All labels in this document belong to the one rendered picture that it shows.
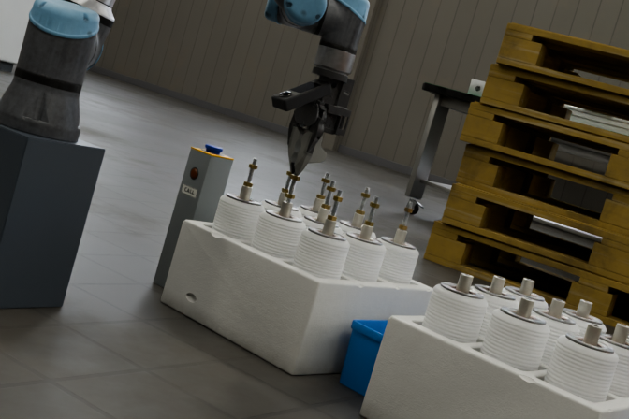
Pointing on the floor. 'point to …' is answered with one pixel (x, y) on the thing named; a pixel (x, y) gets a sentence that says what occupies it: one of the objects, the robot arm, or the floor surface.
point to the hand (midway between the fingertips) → (293, 166)
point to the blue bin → (362, 353)
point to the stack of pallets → (462, 227)
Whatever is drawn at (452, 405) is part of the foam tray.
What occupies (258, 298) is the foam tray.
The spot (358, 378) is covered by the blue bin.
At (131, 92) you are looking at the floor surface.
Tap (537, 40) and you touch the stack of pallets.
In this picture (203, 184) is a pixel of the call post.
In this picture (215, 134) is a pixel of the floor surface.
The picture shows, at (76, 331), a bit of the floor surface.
